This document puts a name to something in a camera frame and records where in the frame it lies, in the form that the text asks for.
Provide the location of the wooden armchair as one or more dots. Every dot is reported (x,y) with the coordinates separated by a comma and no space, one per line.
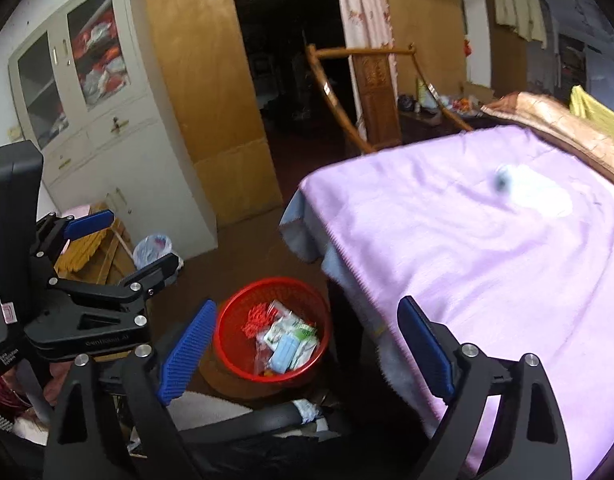
(372,70)

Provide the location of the blue face mask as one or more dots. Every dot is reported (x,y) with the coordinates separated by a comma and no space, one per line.
(282,358)

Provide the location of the white plastic bag on floor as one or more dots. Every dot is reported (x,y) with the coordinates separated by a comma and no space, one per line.
(153,247)

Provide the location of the red plastic waste basket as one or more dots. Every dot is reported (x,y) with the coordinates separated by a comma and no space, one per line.
(237,352)

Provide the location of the green white snack packet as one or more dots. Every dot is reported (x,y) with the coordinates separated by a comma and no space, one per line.
(289,323)

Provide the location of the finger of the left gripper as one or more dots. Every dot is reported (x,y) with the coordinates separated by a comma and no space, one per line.
(154,277)
(92,223)

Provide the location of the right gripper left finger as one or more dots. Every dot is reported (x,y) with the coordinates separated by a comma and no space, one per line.
(85,440)

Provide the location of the grey glass door cabinet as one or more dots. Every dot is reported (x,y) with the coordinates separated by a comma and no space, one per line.
(89,92)

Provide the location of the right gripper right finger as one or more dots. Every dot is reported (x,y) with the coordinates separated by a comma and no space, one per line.
(528,440)

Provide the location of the yellow cloth covered chair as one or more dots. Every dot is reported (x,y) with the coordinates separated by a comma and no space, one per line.
(583,105)

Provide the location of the brown gold pillow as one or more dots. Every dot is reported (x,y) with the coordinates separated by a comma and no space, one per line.
(553,122)

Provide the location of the pink floral curtain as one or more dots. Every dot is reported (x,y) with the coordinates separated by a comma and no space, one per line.
(367,24)

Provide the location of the red foam fruit net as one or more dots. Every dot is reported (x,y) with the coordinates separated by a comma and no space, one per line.
(259,318)

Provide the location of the hanging beige jacket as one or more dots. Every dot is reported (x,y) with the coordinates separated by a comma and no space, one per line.
(524,17)

